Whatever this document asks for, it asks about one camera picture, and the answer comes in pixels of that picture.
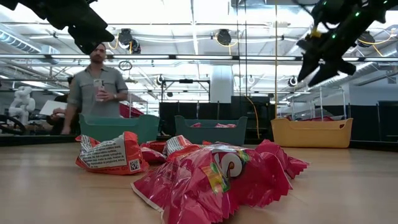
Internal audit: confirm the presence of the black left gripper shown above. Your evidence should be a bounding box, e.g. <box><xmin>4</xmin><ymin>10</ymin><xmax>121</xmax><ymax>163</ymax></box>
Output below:
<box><xmin>18</xmin><ymin>0</ymin><xmax>116</xmax><ymax>56</ymax></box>

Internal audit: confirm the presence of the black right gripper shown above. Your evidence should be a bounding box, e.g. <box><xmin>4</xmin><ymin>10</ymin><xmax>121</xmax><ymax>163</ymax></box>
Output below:
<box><xmin>297</xmin><ymin>30</ymin><xmax>358</xmax><ymax>88</ymax></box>

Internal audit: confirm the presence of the pink Twizzlers candy pack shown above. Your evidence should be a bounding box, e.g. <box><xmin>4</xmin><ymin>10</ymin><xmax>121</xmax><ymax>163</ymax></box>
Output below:
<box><xmin>140</xmin><ymin>146</ymin><xmax>168</xmax><ymax>165</ymax></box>

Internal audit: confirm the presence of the red flat object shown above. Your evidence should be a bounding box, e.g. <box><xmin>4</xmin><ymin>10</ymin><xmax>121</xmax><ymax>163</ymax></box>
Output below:
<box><xmin>285</xmin><ymin>114</ymin><xmax>336</xmax><ymax>123</ymax></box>

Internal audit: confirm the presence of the clear drink bottle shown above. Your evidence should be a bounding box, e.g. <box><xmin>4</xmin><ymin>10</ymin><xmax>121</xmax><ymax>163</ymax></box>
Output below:
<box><xmin>93</xmin><ymin>78</ymin><xmax>106</xmax><ymax>103</ymax></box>

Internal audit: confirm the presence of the yellow plastic bin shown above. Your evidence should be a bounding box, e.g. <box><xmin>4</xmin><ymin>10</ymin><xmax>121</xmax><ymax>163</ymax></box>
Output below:
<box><xmin>270</xmin><ymin>117</ymin><xmax>354</xmax><ymax>149</ymax></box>

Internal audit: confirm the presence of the black partition panel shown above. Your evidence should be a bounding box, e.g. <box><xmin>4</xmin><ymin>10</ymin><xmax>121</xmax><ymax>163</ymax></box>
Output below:
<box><xmin>348</xmin><ymin>101</ymin><xmax>398</xmax><ymax>142</ymax></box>
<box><xmin>159</xmin><ymin>95</ymin><xmax>272</xmax><ymax>141</ymax></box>

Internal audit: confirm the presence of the silver laptop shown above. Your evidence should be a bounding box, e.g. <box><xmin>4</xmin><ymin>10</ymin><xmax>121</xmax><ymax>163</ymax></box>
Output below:
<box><xmin>39</xmin><ymin>99</ymin><xmax>68</xmax><ymax>117</ymax></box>

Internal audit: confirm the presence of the red plastic tote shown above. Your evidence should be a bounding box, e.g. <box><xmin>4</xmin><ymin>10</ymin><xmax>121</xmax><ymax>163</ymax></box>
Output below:
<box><xmin>119</xmin><ymin>102</ymin><xmax>144</xmax><ymax>119</ymax></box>

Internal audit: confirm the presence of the teal green plastic bin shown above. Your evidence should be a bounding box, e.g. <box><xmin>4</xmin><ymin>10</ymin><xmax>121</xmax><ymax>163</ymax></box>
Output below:
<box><xmin>78</xmin><ymin>113</ymin><xmax>161</xmax><ymax>146</ymax></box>

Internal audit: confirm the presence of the white robot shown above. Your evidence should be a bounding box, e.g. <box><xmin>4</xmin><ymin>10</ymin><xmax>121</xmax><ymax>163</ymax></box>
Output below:
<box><xmin>8</xmin><ymin>86</ymin><xmax>36</xmax><ymax>127</ymax></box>

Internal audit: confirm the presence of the white building column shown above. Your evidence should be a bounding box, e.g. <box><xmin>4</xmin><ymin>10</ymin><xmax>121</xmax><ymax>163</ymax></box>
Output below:
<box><xmin>210</xmin><ymin>65</ymin><xmax>234</xmax><ymax>103</ymax></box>

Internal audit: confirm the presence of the slate blue plastic bin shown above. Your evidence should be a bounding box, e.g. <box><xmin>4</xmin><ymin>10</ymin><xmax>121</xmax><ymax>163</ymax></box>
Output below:
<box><xmin>174</xmin><ymin>114</ymin><xmax>249</xmax><ymax>146</ymax></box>

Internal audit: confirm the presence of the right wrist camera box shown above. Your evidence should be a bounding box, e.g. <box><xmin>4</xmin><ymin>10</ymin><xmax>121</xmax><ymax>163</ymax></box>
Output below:
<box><xmin>296</xmin><ymin>37</ymin><xmax>314</xmax><ymax>54</ymax></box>

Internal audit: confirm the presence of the silver air duct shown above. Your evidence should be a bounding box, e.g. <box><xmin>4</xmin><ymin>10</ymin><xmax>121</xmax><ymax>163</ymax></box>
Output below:
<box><xmin>0</xmin><ymin>29</ymin><xmax>43</xmax><ymax>54</ymax></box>
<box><xmin>307</xmin><ymin>60</ymin><xmax>398</xmax><ymax>93</ymax></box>

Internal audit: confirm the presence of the black hanging cable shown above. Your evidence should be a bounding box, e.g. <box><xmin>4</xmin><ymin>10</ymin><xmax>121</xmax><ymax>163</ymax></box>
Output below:
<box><xmin>244</xmin><ymin>0</ymin><xmax>248</xmax><ymax>97</ymax></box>
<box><xmin>236</xmin><ymin>0</ymin><xmax>241</xmax><ymax>97</ymax></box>

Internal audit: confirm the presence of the yellow extension cable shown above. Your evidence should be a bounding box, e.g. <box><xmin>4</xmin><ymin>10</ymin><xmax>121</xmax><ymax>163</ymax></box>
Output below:
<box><xmin>246</xmin><ymin>96</ymin><xmax>261</xmax><ymax>140</ymax></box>

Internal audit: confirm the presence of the black metal gantry frame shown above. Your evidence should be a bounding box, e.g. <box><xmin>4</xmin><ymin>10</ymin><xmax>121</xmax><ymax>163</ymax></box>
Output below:
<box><xmin>160</xmin><ymin>78</ymin><xmax>211</xmax><ymax>103</ymax></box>

